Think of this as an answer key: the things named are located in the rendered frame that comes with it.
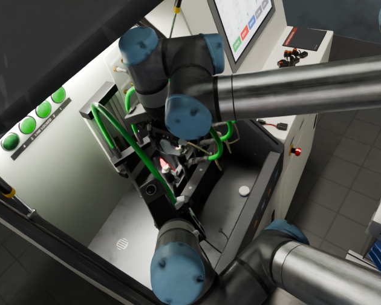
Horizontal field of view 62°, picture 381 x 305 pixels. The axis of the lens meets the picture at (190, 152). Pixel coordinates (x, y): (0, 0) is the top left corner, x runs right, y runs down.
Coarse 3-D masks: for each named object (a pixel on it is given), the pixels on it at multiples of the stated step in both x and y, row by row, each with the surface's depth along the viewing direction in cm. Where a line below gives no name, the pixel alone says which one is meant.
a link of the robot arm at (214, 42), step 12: (192, 36) 58; (204, 36) 57; (216, 36) 56; (168, 48) 57; (180, 48) 57; (192, 48) 55; (204, 48) 56; (216, 48) 56; (168, 60) 58; (180, 60) 54; (192, 60) 53; (204, 60) 55; (216, 60) 56; (168, 72) 59; (216, 72) 58
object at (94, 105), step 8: (96, 104) 75; (96, 112) 86; (104, 112) 72; (96, 120) 90; (112, 120) 70; (104, 128) 95; (120, 128) 69; (128, 136) 68; (112, 144) 101; (136, 144) 68; (144, 152) 68; (144, 160) 68; (152, 168) 68; (160, 176) 68; (168, 192) 70; (176, 200) 72
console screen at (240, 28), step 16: (208, 0) 102; (224, 0) 109; (240, 0) 117; (256, 0) 127; (272, 0) 139; (224, 16) 110; (240, 16) 119; (256, 16) 129; (224, 32) 112; (240, 32) 120; (256, 32) 131; (224, 48) 113; (240, 48) 122; (240, 64) 123
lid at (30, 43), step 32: (0, 0) 6; (32, 0) 6; (64, 0) 6; (96, 0) 6; (128, 0) 6; (160, 0) 6; (0, 32) 6; (32, 32) 6; (64, 32) 6; (96, 32) 6; (0, 64) 6; (32, 64) 6; (64, 64) 7; (0, 96) 7; (32, 96) 7; (0, 128) 8
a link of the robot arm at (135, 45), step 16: (128, 32) 59; (144, 32) 58; (128, 48) 56; (144, 48) 56; (160, 48) 58; (128, 64) 59; (144, 64) 58; (160, 64) 58; (144, 80) 61; (160, 80) 63
